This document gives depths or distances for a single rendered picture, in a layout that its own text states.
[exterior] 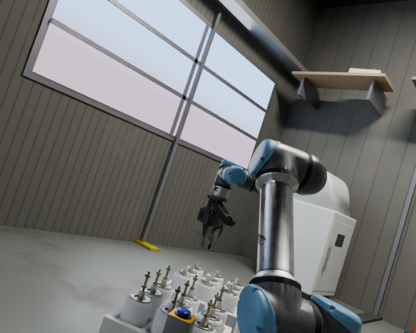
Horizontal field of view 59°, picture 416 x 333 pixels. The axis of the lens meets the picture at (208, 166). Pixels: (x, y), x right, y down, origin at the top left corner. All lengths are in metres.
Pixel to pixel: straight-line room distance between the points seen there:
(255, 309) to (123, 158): 2.60
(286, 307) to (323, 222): 2.88
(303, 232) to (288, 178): 2.78
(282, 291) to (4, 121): 2.33
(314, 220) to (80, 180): 2.16
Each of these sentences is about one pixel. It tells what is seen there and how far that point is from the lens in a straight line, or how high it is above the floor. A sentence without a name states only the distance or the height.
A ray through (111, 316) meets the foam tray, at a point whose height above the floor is 0.18.
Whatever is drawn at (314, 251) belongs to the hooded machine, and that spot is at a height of 0.45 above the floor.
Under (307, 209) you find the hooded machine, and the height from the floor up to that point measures 0.81.
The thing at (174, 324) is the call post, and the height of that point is 0.29.
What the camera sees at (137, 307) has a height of 0.24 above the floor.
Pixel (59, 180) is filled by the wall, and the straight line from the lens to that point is 3.02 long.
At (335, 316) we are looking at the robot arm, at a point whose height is 0.52.
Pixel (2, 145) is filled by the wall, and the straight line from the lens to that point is 2.82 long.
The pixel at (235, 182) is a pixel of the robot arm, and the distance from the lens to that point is 1.36.
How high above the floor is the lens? 0.68
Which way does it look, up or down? 3 degrees up
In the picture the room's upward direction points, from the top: 18 degrees clockwise
